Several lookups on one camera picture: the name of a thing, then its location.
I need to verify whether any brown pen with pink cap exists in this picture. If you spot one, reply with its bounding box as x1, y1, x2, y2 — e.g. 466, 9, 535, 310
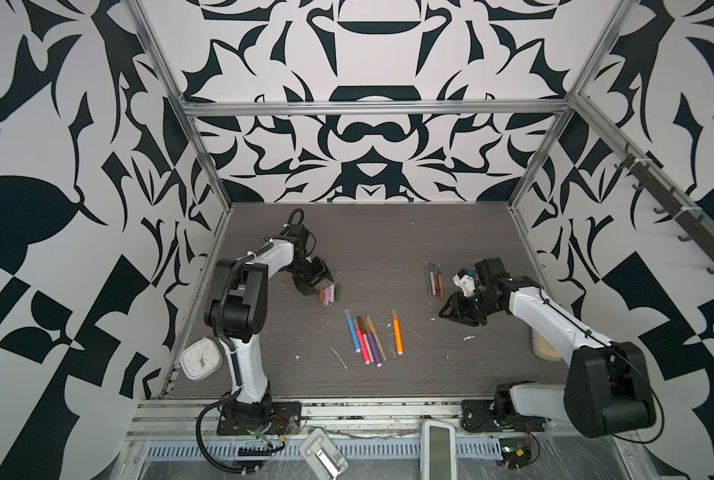
433, 264, 443, 297

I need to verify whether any pink fountain pen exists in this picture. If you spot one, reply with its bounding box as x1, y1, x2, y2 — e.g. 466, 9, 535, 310
428, 264, 438, 296

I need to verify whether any brown capped cream pen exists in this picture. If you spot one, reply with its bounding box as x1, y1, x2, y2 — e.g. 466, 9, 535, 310
357, 316, 373, 363

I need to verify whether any green fountain pen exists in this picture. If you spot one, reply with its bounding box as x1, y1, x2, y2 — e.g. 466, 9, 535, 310
424, 262, 434, 296

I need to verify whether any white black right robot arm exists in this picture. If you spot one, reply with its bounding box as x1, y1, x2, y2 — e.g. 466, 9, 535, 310
439, 258, 665, 438

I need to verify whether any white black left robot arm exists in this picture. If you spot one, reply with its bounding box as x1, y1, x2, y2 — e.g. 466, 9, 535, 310
204, 220, 333, 435

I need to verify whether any blue highlighter pen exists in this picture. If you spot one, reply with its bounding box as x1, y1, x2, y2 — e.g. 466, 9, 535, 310
344, 309, 362, 353

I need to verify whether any purple highlighter pen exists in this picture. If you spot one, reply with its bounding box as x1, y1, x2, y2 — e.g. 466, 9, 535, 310
367, 331, 383, 367

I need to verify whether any pink red highlighter pen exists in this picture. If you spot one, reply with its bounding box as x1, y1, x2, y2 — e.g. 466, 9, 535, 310
355, 319, 371, 365

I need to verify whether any orange highlighter pen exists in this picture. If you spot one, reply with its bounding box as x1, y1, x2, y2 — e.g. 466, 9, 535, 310
391, 309, 404, 356

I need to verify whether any beige foam block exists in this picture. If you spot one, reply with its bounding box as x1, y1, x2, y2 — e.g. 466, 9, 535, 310
531, 329, 563, 362

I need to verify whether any white square clock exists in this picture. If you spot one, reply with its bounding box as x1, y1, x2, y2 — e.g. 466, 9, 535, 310
180, 337, 224, 381

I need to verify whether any white rectangular tablet device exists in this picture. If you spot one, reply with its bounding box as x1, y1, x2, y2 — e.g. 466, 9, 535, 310
420, 419, 458, 480

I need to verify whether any small circuit board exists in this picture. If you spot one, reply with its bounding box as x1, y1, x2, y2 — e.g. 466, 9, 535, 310
501, 432, 541, 471

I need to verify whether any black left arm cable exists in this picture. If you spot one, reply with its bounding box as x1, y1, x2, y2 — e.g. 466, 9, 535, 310
194, 389, 256, 475

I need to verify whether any white clamp bracket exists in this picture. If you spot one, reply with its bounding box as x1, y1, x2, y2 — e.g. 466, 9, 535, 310
300, 428, 349, 480

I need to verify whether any black wall hook rail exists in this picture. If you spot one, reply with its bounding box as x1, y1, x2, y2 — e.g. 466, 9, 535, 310
614, 143, 714, 275

